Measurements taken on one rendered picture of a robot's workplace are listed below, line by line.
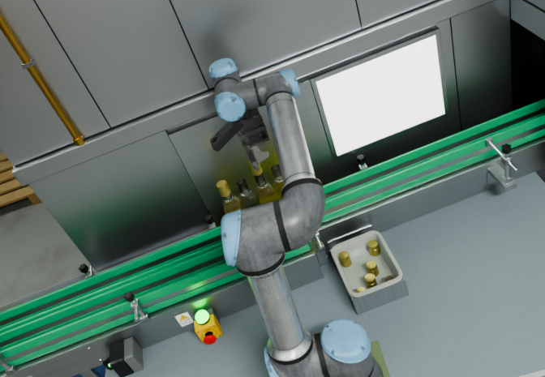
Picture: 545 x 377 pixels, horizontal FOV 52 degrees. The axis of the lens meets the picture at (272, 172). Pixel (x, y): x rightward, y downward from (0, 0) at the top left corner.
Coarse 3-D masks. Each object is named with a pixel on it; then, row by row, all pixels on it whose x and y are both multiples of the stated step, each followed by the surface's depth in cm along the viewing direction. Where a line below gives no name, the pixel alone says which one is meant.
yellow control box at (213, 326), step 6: (210, 312) 180; (210, 318) 178; (216, 318) 180; (198, 324) 178; (204, 324) 177; (210, 324) 176; (216, 324) 177; (198, 330) 176; (204, 330) 176; (210, 330) 177; (216, 330) 178; (204, 336) 178; (216, 336) 180
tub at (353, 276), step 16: (352, 240) 183; (368, 240) 184; (336, 256) 180; (352, 256) 186; (368, 256) 185; (384, 256) 180; (352, 272) 182; (384, 272) 178; (400, 272) 168; (352, 288) 177
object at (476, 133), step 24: (504, 120) 188; (528, 120) 190; (432, 144) 187; (456, 144) 190; (384, 168) 188; (408, 168) 191; (336, 192) 190; (192, 240) 188; (216, 240) 190; (144, 264) 189; (72, 288) 188; (96, 288) 191; (0, 312) 188; (24, 312) 190
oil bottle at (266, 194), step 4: (268, 184) 177; (256, 188) 177; (260, 188) 176; (264, 188) 176; (268, 188) 176; (272, 188) 176; (256, 192) 178; (260, 192) 176; (264, 192) 176; (268, 192) 176; (272, 192) 176; (260, 196) 176; (264, 196) 176; (268, 196) 176; (272, 196) 177; (276, 196) 177; (260, 200) 177; (264, 200) 177; (268, 200) 177; (272, 200) 178
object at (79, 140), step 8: (0, 16) 142; (0, 24) 143; (8, 32) 144; (8, 40) 146; (16, 40) 146; (16, 48) 147; (24, 56) 149; (24, 64) 150; (32, 64) 150; (32, 72) 152; (40, 80) 154; (48, 88) 156; (48, 96) 157; (56, 104) 159; (56, 112) 160; (64, 112) 162; (64, 120) 162; (72, 128) 164; (72, 136) 166; (80, 136) 167; (80, 144) 167
